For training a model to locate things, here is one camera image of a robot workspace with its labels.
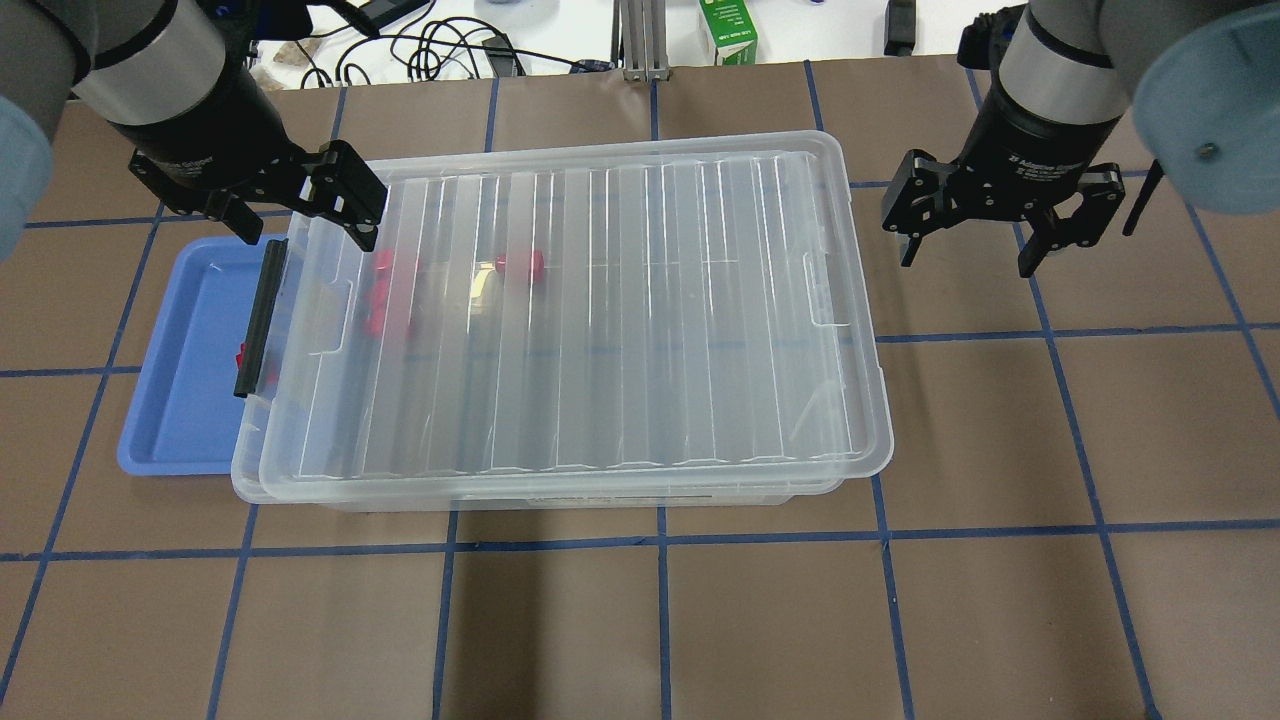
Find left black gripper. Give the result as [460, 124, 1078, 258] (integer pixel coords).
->
[128, 129, 388, 251]

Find clear plastic box lid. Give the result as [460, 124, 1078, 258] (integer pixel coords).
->
[259, 129, 893, 480]

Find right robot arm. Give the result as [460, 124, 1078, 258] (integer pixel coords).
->
[881, 1, 1279, 278]

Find green white carton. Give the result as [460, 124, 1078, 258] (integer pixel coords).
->
[696, 0, 760, 67]

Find blue plastic tray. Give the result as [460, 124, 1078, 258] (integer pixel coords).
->
[116, 237, 265, 477]

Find aluminium frame post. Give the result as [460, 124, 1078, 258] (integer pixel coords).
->
[611, 0, 671, 82]

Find black cables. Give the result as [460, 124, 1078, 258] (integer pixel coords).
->
[291, 0, 611, 91]

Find red block under lid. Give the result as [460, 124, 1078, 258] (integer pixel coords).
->
[494, 249, 547, 284]

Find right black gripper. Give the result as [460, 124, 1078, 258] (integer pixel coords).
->
[882, 150, 1126, 279]

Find black power adapter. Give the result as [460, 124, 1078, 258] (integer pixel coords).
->
[481, 35, 527, 78]

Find black box handle bar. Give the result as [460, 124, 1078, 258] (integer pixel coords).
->
[234, 238, 289, 398]

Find clear plastic storage box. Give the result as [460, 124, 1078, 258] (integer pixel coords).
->
[230, 160, 876, 512]

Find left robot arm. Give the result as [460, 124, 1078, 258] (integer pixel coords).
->
[1, 1, 388, 258]

